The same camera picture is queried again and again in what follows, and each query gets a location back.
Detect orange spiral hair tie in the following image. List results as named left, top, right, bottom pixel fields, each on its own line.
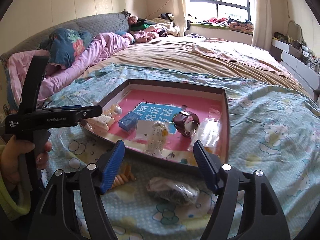
left=111, top=173, right=131, bottom=189

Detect person's left hand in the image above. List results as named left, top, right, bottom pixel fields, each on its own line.
left=0, top=136, right=53, bottom=183

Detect pink floral cloth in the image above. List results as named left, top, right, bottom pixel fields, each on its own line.
left=192, top=41, right=283, bottom=73

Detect cream curtain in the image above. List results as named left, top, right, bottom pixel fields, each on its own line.
left=251, top=0, right=276, bottom=48
left=164, top=0, right=191, bottom=37

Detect white claw hair clip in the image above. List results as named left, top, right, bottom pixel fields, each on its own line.
left=86, top=115, right=116, bottom=133

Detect blue floral pillow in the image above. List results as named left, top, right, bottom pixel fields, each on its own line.
left=41, top=27, right=93, bottom=70

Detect pink fuzzy garment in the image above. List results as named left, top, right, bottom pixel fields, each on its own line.
left=134, top=30, right=153, bottom=43

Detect grey quilted headboard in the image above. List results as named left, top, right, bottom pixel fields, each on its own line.
left=0, top=11, right=131, bottom=63

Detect tan blanket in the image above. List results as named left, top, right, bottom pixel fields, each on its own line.
left=95, top=36, right=308, bottom=96

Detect pink book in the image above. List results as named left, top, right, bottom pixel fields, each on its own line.
left=100, top=89, right=223, bottom=166

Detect shallow cardboard box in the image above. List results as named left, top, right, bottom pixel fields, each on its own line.
left=79, top=79, right=231, bottom=173

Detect bagged dark hair accessory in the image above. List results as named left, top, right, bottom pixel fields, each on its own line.
left=146, top=177, right=201, bottom=204

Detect clothes on windowsill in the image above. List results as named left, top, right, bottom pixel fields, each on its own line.
left=204, top=16, right=254, bottom=33

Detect cartoon print bedsheet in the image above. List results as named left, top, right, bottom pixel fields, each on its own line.
left=37, top=62, right=320, bottom=240

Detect pink quilt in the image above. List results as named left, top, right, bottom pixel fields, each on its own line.
left=7, top=32, right=131, bottom=101

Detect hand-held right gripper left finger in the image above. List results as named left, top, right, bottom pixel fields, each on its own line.
left=27, top=140, right=125, bottom=240

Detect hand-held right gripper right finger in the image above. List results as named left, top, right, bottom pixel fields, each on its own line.
left=193, top=140, right=291, bottom=240

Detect pile of clothes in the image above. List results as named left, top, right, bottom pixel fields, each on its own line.
left=127, top=14, right=181, bottom=43

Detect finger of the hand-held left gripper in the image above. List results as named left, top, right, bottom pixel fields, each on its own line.
left=74, top=106, right=103, bottom=121
left=37, top=105, right=83, bottom=111

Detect amber hair clip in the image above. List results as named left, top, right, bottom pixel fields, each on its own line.
left=122, top=164, right=137, bottom=182

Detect bagged silver jewelry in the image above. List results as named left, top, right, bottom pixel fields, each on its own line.
left=144, top=121, right=169, bottom=159

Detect person's left forearm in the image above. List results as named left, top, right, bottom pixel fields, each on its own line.
left=0, top=175, right=31, bottom=221

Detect small blue box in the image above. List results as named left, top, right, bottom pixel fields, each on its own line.
left=118, top=112, right=139, bottom=132

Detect scalloped mirror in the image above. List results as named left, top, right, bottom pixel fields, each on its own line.
left=286, top=20, right=304, bottom=42

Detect pearl hair clip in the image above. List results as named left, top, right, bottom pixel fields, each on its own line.
left=104, top=104, right=123, bottom=118

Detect white dresser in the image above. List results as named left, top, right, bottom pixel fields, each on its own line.
left=271, top=39, right=320, bottom=93

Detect clutter on dresser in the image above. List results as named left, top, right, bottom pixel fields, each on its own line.
left=274, top=31, right=320, bottom=68

